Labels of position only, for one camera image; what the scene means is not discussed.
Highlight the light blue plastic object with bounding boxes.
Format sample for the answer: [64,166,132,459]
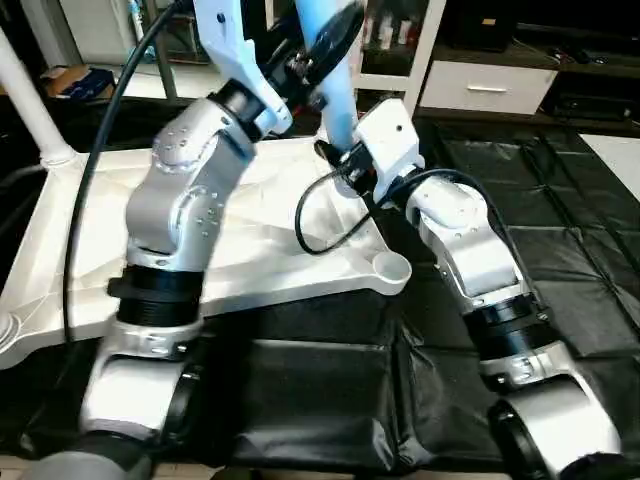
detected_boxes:
[125,0,149,51]

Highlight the white plastic table leg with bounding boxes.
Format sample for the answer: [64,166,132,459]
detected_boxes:
[0,28,79,166]
[295,0,363,156]

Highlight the brown cardboard box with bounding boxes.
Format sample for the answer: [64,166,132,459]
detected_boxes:
[42,64,119,99]

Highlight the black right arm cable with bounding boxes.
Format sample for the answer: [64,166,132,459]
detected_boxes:
[295,170,391,256]

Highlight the grey vertical metal pole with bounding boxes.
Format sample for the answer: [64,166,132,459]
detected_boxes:
[148,0,173,69]

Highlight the white plastic table top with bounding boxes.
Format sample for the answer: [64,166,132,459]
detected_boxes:
[0,132,413,371]

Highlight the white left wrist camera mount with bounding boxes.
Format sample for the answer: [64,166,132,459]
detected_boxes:
[190,0,296,136]

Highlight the white drawer unit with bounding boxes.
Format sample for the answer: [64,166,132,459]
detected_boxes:
[418,60,551,116]

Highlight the black work mat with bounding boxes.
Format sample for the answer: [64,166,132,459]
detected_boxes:
[0,95,640,471]

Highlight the white glass door cabinet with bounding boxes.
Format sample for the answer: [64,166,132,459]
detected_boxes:
[345,0,446,113]

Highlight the white flat board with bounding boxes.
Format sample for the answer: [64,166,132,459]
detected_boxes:
[580,132,640,206]

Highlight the dark low media cabinet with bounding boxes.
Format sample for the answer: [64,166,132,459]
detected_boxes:
[545,35,640,126]

